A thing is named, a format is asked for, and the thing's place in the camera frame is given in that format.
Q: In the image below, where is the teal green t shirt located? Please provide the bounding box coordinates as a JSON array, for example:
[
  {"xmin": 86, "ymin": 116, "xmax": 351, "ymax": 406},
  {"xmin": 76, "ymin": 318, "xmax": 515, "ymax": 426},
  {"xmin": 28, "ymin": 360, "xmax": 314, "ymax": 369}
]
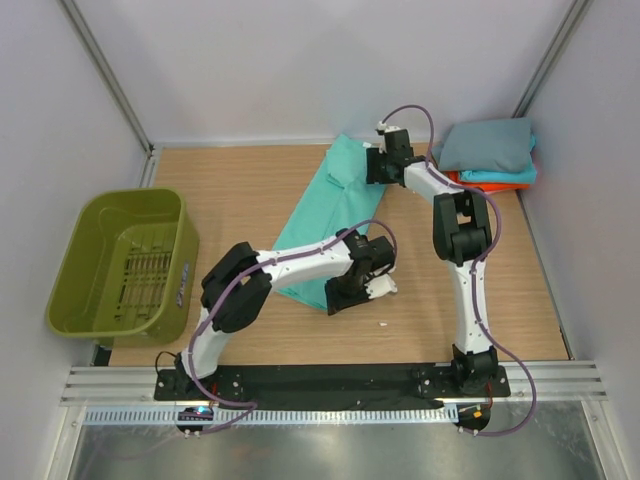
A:
[{"xmin": 272, "ymin": 132, "xmax": 389, "ymax": 312}]

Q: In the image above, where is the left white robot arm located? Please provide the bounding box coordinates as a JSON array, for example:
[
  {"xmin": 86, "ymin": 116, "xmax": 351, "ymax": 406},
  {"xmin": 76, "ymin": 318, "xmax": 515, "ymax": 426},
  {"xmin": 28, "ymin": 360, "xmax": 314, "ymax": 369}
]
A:
[{"xmin": 154, "ymin": 229, "xmax": 397, "ymax": 401}]

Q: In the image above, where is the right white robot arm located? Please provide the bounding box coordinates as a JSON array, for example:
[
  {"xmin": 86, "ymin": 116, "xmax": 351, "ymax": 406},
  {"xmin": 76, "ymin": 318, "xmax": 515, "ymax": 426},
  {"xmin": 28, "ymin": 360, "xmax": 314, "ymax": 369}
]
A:
[{"xmin": 366, "ymin": 123, "xmax": 499, "ymax": 394}]

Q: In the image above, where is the folded orange t shirt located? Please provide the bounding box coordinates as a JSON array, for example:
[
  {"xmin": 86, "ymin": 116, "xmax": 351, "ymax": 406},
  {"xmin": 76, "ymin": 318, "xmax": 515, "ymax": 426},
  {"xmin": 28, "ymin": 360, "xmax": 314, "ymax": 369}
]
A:
[{"xmin": 445, "ymin": 172, "xmax": 531, "ymax": 194}]

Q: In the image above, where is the folded grey t shirt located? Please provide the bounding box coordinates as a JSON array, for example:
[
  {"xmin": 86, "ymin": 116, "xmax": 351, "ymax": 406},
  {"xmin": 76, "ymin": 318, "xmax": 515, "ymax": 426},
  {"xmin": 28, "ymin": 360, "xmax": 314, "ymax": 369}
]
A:
[{"xmin": 434, "ymin": 118, "xmax": 532, "ymax": 173}]

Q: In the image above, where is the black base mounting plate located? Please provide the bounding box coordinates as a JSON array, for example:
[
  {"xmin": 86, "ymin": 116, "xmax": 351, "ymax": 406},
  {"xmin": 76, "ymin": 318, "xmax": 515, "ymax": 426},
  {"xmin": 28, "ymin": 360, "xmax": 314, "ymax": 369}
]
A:
[{"xmin": 153, "ymin": 363, "xmax": 512, "ymax": 412}]

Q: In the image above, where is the folded pink t shirt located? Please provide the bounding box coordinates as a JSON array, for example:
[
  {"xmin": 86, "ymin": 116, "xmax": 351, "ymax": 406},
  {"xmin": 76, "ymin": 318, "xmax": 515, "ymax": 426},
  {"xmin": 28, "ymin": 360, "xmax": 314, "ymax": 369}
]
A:
[{"xmin": 531, "ymin": 152, "xmax": 539, "ymax": 183}]

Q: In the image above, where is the olive green plastic basket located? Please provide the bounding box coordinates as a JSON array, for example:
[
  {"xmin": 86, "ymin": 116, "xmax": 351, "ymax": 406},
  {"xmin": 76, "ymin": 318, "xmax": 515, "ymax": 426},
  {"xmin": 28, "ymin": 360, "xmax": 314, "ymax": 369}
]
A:
[{"xmin": 46, "ymin": 188, "xmax": 199, "ymax": 348}]

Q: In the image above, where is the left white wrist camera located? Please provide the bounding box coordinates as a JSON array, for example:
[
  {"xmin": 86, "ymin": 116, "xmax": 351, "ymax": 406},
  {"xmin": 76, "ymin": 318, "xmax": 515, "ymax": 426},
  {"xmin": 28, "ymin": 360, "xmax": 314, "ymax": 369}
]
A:
[{"xmin": 366, "ymin": 274, "xmax": 398, "ymax": 300}]

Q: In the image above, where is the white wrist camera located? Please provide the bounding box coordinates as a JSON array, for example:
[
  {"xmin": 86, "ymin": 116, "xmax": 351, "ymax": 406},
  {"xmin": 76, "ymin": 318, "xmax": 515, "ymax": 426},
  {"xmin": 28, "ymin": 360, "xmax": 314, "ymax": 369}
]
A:
[
  {"xmin": 376, "ymin": 121, "xmax": 400, "ymax": 153},
  {"xmin": 366, "ymin": 274, "xmax": 398, "ymax": 300}
]

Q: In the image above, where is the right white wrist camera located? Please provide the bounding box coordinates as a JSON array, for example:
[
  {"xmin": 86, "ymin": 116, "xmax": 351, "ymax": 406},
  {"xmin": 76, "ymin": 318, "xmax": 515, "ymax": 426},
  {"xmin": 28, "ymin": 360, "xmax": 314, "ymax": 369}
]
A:
[{"xmin": 376, "ymin": 121, "xmax": 400, "ymax": 153}]

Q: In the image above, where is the perforated metal cable tray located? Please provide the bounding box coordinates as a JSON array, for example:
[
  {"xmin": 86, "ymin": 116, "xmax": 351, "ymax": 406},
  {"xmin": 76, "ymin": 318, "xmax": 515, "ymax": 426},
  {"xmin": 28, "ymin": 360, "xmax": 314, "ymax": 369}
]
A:
[{"xmin": 83, "ymin": 404, "xmax": 458, "ymax": 427}]

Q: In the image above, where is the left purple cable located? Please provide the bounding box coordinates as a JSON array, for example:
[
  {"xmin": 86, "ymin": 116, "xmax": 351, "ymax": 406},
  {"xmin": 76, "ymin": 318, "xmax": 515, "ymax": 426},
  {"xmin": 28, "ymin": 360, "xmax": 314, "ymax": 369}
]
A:
[{"xmin": 187, "ymin": 219, "xmax": 399, "ymax": 434}]

